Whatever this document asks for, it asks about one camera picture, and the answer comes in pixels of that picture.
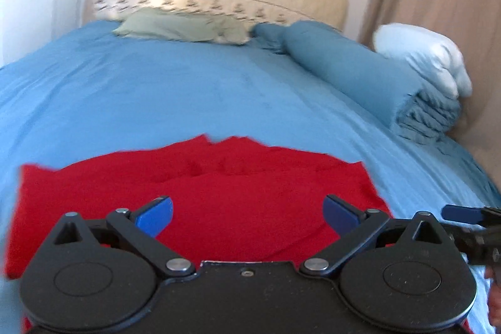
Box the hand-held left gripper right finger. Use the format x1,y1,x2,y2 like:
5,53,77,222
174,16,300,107
299,195,452,278

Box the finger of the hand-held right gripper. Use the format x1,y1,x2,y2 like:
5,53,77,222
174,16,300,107
441,204,486,224

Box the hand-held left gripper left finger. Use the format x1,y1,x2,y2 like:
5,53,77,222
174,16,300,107
50,196,197,278

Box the red cloth garment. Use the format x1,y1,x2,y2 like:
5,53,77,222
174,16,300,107
3,134,394,332

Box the person's right hand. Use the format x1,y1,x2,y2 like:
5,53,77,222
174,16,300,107
484,267,501,330

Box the blue bed sheet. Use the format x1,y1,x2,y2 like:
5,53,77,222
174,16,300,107
0,19,501,334

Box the rolled blue blanket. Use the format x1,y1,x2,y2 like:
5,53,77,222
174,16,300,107
253,20,462,144

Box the green pillow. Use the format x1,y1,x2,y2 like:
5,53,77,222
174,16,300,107
112,8,251,46

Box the beige curtain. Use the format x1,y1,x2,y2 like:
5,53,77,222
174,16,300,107
358,0,501,198

